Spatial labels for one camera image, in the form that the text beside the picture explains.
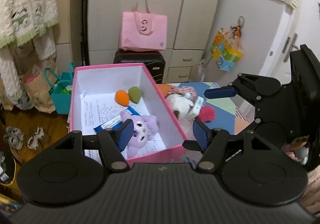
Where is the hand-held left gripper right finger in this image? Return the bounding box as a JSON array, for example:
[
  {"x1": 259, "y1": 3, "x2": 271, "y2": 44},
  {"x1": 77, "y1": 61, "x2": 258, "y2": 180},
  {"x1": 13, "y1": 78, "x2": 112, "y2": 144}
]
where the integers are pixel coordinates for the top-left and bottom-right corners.
[{"x1": 193, "y1": 119, "x2": 274, "y2": 173}]

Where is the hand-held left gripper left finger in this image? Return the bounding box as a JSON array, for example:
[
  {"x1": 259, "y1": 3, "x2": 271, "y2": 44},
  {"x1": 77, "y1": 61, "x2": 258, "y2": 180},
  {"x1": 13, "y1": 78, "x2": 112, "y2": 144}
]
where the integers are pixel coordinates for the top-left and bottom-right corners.
[{"x1": 54, "y1": 119, "x2": 135, "y2": 172}]

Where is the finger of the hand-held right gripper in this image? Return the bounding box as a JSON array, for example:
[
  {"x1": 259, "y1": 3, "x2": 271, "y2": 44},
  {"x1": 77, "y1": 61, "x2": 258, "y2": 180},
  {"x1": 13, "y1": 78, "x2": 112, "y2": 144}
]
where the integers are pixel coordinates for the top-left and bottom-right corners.
[
  {"x1": 204, "y1": 73, "x2": 265, "y2": 100},
  {"x1": 182, "y1": 140, "x2": 203, "y2": 151}
]

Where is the purple plush toy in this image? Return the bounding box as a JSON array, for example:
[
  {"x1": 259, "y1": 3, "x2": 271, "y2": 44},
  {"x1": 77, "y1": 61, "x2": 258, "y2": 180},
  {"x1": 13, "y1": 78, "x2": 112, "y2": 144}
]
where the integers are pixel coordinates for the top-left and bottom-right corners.
[{"x1": 120, "y1": 111, "x2": 160, "y2": 159}]

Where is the pink fluffy pompom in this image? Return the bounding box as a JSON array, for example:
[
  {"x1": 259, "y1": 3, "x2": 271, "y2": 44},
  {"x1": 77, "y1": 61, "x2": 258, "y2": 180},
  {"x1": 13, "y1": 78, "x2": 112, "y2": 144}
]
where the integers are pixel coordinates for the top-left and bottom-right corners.
[{"x1": 200, "y1": 105, "x2": 216, "y2": 122}]

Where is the blue wet wipes packet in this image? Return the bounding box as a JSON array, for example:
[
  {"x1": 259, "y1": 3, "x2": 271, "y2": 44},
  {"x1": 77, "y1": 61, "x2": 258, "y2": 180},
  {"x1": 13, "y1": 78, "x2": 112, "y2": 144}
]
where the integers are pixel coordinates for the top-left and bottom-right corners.
[{"x1": 94, "y1": 106, "x2": 140, "y2": 132}]

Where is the small white blue-label box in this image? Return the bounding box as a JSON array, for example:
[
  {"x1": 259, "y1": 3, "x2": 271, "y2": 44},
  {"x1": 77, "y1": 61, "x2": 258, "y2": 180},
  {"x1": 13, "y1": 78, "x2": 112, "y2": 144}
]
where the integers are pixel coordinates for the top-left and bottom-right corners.
[{"x1": 188, "y1": 97, "x2": 205, "y2": 117}]

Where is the pink storage box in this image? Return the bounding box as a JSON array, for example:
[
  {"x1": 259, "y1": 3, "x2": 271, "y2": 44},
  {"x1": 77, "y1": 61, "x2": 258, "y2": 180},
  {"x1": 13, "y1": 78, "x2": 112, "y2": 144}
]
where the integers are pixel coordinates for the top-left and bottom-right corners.
[{"x1": 68, "y1": 63, "x2": 189, "y2": 166}]

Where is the white plush toy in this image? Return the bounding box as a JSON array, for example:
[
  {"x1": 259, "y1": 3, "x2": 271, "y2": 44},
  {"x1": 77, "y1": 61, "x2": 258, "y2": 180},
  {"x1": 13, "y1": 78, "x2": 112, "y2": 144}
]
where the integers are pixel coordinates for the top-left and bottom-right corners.
[{"x1": 166, "y1": 94, "x2": 195, "y2": 120}]

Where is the orange makeup sponge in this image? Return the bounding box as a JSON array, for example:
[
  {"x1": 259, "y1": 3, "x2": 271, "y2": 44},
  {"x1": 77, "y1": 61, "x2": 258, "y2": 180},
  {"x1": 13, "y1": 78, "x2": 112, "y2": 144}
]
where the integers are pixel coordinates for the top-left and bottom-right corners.
[{"x1": 115, "y1": 90, "x2": 131, "y2": 106}]

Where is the floral pink cloth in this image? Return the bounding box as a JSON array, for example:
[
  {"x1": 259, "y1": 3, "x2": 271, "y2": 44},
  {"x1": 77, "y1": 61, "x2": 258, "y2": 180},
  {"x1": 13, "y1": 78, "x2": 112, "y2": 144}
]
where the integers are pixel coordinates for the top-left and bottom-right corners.
[{"x1": 168, "y1": 86, "x2": 198, "y2": 101}]

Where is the green makeup sponge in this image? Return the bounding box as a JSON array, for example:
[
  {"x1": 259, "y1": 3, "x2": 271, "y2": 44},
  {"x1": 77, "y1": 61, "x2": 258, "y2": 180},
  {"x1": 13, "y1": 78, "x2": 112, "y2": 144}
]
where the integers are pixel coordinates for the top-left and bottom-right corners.
[{"x1": 128, "y1": 86, "x2": 142, "y2": 103}]

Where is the person's right forearm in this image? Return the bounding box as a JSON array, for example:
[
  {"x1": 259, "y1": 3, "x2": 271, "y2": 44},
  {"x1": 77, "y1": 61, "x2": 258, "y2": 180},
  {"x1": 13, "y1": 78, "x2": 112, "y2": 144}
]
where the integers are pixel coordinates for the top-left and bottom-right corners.
[{"x1": 305, "y1": 164, "x2": 320, "y2": 220}]

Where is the person's right hand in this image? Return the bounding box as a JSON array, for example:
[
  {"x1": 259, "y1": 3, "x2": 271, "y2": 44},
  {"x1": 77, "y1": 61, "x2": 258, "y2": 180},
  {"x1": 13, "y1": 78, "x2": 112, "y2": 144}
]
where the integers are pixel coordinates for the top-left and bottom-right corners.
[{"x1": 284, "y1": 136, "x2": 310, "y2": 164}]

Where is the patchwork table mat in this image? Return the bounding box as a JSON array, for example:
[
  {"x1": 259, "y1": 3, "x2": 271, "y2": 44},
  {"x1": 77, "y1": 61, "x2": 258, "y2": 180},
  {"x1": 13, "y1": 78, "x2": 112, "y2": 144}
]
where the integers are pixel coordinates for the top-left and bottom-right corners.
[{"x1": 155, "y1": 81, "x2": 252, "y2": 164}]

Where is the white plastic bag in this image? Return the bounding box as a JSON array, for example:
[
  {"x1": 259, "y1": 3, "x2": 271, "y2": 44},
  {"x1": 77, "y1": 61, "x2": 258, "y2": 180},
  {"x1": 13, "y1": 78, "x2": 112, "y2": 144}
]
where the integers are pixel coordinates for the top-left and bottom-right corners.
[{"x1": 197, "y1": 59, "x2": 211, "y2": 82}]

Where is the printed paper sheet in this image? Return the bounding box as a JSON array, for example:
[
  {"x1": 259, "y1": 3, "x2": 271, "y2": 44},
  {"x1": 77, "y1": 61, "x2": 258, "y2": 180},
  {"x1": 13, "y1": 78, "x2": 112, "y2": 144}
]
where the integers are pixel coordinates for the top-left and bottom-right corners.
[{"x1": 81, "y1": 91, "x2": 167, "y2": 165}]

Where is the colourful paper gift bag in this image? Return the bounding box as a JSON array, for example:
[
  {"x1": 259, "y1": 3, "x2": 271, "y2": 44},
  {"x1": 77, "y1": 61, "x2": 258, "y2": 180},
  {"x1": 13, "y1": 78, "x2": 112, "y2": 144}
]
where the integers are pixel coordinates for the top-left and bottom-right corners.
[{"x1": 210, "y1": 24, "x2": 244, "y2": 72}]

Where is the black suitcase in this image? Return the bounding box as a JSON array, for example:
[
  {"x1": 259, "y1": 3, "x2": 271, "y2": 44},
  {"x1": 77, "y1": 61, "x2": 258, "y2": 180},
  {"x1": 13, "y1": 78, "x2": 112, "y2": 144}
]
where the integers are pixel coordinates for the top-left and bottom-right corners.
[{"x1": 114, "y1": 49, "x2": 166, "y2": 84}]

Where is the teal gift bag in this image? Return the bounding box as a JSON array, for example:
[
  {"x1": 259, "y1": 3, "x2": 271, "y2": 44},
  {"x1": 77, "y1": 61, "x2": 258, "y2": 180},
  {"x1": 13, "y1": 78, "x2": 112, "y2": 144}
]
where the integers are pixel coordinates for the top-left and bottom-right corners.
[{"x1": 42, "y1": 62, "x2": 76, "y2": 114}]

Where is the white door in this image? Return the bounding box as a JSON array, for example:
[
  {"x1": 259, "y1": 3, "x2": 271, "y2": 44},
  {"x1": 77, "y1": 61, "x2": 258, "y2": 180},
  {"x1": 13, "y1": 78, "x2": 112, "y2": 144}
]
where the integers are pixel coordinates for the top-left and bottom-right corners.
[{"x1": 257, "y1": 0, "x2": 320, "y2": 80}]

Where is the fluffy grey slipper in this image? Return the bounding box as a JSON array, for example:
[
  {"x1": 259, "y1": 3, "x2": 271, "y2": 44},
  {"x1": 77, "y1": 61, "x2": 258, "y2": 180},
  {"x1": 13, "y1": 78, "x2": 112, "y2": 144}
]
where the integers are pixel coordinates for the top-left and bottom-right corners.
[
  {"x1": 27, "y1": 127, "x2": 45, "y2": 149},
  {"x1": 3, "y1": 126, "x2": 26, "y2": 151}
]

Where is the pink tote bag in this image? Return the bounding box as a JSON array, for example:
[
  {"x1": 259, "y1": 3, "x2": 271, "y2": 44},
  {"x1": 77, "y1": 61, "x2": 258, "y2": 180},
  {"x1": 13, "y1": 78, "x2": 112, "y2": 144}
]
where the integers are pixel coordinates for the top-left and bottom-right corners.
[{"x1": 119, "y1": 0, "x2": 168, "y2": 52}]

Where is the brown paper bag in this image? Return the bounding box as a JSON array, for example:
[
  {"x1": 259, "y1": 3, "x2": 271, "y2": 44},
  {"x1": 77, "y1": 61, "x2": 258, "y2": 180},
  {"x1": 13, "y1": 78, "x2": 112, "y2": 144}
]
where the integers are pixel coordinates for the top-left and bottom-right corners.
[{"x1": 21, "y1": 64, "x2": 59, "y2": 113}]

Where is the grey wooden wardrobe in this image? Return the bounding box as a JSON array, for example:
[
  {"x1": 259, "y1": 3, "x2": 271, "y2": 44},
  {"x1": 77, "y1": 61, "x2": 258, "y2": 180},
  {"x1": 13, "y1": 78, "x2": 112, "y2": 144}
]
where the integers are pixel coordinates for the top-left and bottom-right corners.
[{"x1": 87, "y1": 0, "x2": 227, "y2": 84}]

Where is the cream fluffy robe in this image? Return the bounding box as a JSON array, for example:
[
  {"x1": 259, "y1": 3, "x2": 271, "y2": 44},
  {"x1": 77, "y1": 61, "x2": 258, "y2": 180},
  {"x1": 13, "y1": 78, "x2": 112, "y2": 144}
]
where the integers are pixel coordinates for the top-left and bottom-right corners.
[{"x1": 0, "y1": 0, "x2": 59, "y2": 111}]

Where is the metal door handle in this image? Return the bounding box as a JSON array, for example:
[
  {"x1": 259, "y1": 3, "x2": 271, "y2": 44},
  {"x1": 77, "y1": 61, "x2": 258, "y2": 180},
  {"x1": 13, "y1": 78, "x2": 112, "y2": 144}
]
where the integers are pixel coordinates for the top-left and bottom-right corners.
[{"x1": 283, "y1": 32, "x2": 299, "y2": 62}]

